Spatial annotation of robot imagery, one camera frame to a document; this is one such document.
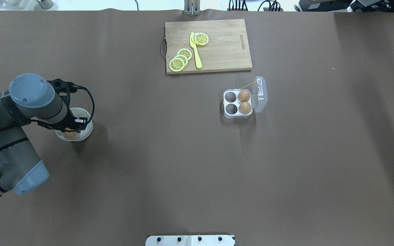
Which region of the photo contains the small metal cup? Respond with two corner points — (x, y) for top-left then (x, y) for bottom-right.
(36, 0), (54, 10)

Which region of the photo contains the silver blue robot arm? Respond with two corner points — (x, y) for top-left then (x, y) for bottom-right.
(0, 73), (93, 197)

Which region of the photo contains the clear plastic egg box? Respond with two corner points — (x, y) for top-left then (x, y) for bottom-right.
(222, 76), (268, 119)

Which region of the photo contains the lemon slice middle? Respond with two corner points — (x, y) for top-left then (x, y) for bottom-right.
(177, 48), (193, 60)

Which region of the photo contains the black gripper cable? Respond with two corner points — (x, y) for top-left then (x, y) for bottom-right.
(68, 83), (95, 131)

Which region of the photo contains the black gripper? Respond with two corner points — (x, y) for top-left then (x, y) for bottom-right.
(37, 79), (89, 131)

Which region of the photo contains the yellow toy knife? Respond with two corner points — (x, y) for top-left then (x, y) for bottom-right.
(189, 32), (203, 69)

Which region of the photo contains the brown egg from bowl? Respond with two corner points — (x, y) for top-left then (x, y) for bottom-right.
(64, 131), (78, 139)

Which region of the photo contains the aluminium frame post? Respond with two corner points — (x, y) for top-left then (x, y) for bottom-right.
(183, 0), (201, 16)

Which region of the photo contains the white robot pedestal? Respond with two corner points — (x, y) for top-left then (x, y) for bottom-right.
(145, 235), (236, 246)

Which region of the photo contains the lemon slice by knife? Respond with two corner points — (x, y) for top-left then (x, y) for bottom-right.
(193, 32), (209, 46)

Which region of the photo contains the cream round bowl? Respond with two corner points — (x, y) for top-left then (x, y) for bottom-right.
(55, 108), (93, 142)

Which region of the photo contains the brown egg in box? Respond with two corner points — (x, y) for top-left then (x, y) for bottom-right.
(237, 90), (251, 102)
(239, 101), (252, 115)

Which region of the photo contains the wooden cutting board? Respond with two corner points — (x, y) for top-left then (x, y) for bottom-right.
(165, 19), (253, 74)

